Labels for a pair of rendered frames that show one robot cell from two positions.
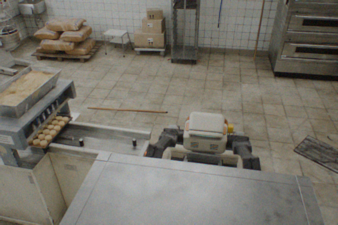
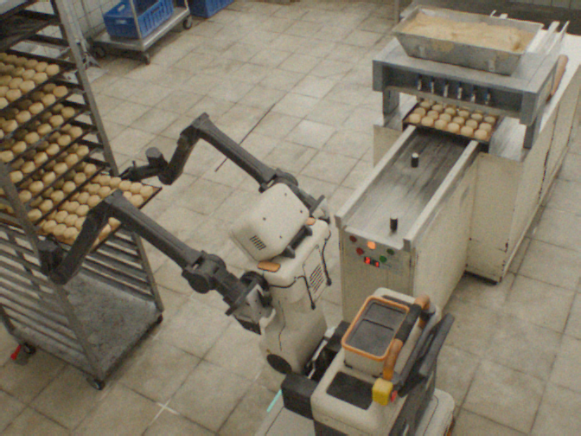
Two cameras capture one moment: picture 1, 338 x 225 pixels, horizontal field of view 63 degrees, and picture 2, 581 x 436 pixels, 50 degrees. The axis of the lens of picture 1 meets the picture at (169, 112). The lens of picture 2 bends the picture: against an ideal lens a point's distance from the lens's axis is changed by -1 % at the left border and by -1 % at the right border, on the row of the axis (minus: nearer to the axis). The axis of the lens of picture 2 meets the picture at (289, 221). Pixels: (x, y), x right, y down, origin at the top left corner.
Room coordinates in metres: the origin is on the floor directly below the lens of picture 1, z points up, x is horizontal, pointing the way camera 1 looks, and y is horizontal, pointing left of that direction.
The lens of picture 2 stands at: (2.02, -1.54, 2.52)
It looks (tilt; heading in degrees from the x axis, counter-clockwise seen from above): 41 degrees down; 114
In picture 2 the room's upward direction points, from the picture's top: 7 degrees counter-clockwise
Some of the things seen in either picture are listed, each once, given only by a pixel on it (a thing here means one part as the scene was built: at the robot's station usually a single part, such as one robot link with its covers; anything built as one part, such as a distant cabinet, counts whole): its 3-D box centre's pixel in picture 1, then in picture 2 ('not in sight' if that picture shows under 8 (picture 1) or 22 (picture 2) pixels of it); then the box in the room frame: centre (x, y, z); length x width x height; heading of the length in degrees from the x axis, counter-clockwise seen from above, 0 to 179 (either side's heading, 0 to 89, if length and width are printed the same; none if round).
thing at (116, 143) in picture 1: (105, 178); (409, 251); (1.66, 0.56, 0.45); 0.70 x 0.34 x 0.90; 77
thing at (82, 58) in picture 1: (68, 51); not in sight; (5.49, 2.09, 0.06); 1.20 x 0.80 x 0.11; 82
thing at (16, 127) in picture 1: (35, 118); (460, 92); (1.77, 1.05, 1.01); 0.72 x 0.33 x 0.34; 167
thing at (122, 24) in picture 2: not in sight; (139, 14); (-1.33, 3.15, 0.28); 0.56 x 0.38 x 0.20; 88
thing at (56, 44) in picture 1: (60, 42); not in sight; (5.28, 2.13, 0.32); 0.72 x 0.42 x 0.17; 84
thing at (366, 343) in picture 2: not in sight; (376, 336); (1.71, -0.29, 0.87); 0.23 x 0.15 x 0.11; 80
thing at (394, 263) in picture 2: (144, 156); (373, 250); (1.58, 0.20, 0.77); 0.24 x 0.04 x 0.14; 167
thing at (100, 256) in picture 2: not in sight; (96, 254); (0.18, 0.18, 0.42); 0.64 x 0.03 x 0.03; 170
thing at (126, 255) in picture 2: not in sight; (90, 241); (0.18, 0.18, 0.51); 0.64 x 0.03 x 0.03; 170
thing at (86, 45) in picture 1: (81, 45); not in sight; (5.46, 1.80, 0.19); 0.72 x 0.42 x 0.15; 174
